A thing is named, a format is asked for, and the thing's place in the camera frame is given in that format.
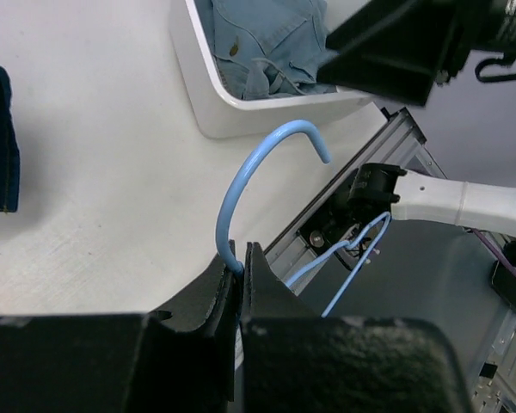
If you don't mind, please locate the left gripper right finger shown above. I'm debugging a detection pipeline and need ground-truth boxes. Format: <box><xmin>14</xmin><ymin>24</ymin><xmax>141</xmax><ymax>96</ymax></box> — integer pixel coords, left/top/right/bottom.
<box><xmin>240</xmin><ymin>243</ymin><xmax>473</xmax><ymax>412</ymax></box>

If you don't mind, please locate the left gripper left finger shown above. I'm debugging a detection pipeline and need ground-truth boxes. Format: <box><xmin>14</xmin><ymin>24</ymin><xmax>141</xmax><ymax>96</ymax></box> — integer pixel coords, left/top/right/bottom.
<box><xmin>0</xmin><ymin>257</ymin><xmax>237</xmax><ymax>412</ymax></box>

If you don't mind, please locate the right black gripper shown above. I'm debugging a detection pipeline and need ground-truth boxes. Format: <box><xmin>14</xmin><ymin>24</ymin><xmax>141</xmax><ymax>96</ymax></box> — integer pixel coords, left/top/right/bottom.
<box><xmin>318</xmin><ymin>0</ymin><xmax>516</xmax><ymax>106</ymax></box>

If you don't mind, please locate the light blue wire hanger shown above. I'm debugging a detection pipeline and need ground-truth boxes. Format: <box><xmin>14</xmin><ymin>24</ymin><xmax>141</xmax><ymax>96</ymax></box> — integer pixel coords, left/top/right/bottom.
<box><xmin>223</xmin><ymin>107</ymin><xmax>398</xmax><ymax>317</ymax></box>

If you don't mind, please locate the light blue denim skirt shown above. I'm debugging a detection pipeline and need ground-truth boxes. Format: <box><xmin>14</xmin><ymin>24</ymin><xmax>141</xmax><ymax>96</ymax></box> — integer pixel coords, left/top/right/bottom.
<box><xmin>202</xmin><ymin>0</ymin><xmax>336</xmax><ymax>101</ymax></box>

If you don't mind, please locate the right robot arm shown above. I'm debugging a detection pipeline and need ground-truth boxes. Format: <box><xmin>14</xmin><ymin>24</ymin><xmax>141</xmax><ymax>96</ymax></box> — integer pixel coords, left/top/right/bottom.
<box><xmin>318</xmin><ymin>1</ymin><xmax>516</xmax><ymax>238</ymax></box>

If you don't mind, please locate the white plastic basket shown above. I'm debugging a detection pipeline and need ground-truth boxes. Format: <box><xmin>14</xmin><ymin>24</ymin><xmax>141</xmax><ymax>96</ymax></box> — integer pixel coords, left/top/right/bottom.
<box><xmin>169</xmin><ymin>1</ymin><xmax>371</xmax><ymax>139</ymax></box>

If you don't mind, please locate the aluminium mounting rail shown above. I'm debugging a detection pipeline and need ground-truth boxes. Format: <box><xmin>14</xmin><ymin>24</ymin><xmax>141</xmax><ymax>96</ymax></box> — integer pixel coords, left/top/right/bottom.
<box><xmin>265</xmin><ymin>108</ymin><xmax>445</xmax><ymax>281</ymax></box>

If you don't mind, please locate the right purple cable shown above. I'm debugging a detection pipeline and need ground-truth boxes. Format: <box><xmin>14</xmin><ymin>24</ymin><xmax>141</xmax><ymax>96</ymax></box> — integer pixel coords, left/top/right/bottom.
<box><xmin>470</xmin><ymin>227</ymin><xmax>516</xmax><ymax>293</ymax></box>

